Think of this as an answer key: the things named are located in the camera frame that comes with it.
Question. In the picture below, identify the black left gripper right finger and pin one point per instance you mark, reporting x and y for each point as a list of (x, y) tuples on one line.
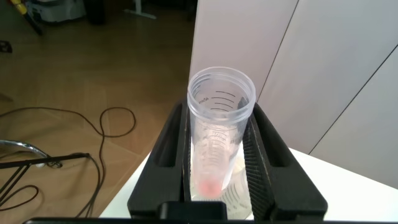
[(280, 183)]

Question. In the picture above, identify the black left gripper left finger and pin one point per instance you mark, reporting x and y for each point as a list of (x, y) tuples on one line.
[(161, 180)]

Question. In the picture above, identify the test tube with red pigment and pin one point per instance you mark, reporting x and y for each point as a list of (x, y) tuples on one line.
[(217, 140)]

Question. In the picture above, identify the metal chair leg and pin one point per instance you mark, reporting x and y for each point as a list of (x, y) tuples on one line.
[(21, 146)]

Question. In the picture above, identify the white standing desk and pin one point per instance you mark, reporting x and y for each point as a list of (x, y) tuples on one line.
[(140, 11)]

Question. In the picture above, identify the black bin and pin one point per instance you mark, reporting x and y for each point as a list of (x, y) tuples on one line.
[(94, 11)]

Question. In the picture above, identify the white machine base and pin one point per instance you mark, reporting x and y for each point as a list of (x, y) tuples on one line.
[(56, 9)]

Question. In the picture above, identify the black floor box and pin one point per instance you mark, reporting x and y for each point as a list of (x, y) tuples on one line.
[(4, 46)]

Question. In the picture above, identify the yellow tool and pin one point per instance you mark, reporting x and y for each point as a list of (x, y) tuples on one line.
[(21, 7)]

